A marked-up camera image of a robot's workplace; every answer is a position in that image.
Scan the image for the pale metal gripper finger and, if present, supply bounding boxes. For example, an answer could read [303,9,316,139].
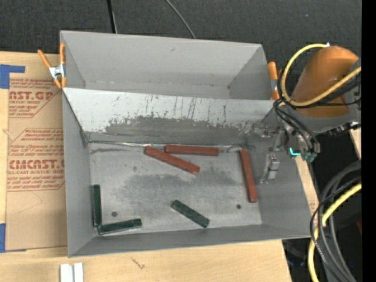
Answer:
[253,126,280,138]
[259,153,280,186]

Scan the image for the dark green flat block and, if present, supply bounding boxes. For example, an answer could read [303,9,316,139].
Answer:
[97,218,143,236]
[92,184,103,227]
[170,199,211,229]

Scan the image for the brown cardboard board, red print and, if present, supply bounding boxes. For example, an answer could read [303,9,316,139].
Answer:
[0,51,69,254]

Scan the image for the red-brown flat block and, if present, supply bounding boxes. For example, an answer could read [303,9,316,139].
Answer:
[163,145,221,157]
[143,146,201,176]
[238,149,259,204]

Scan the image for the grey metal bin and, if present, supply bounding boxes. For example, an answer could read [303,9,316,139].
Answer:
[59,30,312,259]

